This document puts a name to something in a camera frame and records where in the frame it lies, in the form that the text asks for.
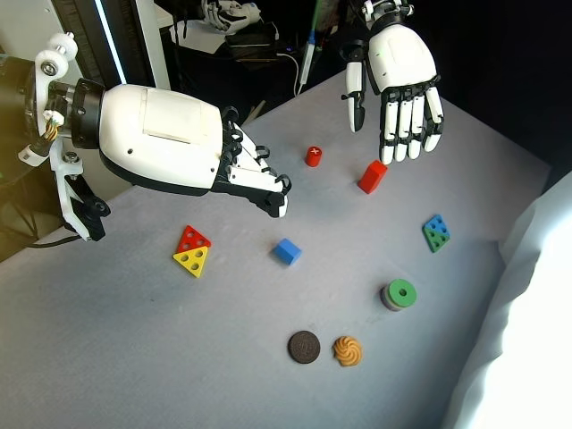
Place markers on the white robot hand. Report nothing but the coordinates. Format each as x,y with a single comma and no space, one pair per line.
161,134
402,58

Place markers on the red rectangular block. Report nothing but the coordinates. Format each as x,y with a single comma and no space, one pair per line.
372,178

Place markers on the blue hexagonal block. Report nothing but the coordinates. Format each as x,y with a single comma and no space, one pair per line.
286,251

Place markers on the red triangle block with holes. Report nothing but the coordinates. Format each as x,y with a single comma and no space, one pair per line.
194,238

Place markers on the yellow triangle block with holes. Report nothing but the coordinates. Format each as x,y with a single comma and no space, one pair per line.
202,261

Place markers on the spare white robot hand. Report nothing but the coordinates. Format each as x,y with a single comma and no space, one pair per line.
232,15

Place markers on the blue triangle piece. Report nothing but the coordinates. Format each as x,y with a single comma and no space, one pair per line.
437,223

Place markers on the green triangle block with holes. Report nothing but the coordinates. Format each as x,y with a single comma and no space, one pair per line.
436,239

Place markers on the white equipment cabinet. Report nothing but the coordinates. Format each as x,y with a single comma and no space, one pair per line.
147,36

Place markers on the white side table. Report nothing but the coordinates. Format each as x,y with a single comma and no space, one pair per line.
196,40

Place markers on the glowing light strip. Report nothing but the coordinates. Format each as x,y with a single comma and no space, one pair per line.
111,44

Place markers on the black box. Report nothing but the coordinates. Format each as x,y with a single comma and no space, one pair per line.
252,42

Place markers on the red cylinder with white cross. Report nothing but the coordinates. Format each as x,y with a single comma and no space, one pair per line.
313,156

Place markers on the grey table cloth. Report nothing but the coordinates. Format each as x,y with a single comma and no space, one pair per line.
134,335

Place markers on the stacked coloured toy rings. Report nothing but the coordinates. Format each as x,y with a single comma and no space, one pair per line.
395,288

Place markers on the chocolate sandwich cookie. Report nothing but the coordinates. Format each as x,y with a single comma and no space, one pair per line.
304,347

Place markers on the white cloth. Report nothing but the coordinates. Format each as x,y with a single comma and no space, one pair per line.
527,313

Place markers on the swirl butter cookie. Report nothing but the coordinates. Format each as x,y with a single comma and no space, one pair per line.
347,351

